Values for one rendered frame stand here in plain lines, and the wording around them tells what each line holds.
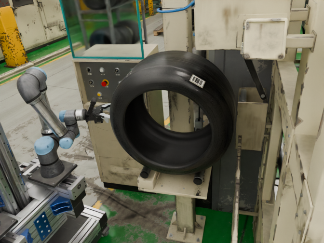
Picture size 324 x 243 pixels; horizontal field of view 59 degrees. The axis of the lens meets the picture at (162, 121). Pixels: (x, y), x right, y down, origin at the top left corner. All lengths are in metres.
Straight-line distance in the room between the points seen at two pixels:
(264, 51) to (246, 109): 0.83
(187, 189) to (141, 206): 1.10
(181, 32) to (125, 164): 1.40
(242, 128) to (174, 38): 0.60
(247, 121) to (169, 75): 0.57
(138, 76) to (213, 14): 0.52
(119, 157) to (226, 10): 1.89
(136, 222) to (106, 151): 0.64
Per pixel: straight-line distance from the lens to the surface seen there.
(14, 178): 1.92
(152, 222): 2.48
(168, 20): 1.51
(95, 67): 2.23
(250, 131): 1.62
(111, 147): 2.48
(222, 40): 0.85
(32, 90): 1.73
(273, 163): 1.76
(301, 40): 0.85
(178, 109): 1.67
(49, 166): 1.94
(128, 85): 1.26
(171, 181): 1.62
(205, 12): 0.84
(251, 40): 0.75
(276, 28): 0.75
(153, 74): 1.21
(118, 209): 2.64
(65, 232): 2.32
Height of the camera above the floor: 1.89
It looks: 30 degrees down
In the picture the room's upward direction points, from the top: 5 degrees counter-clockwise
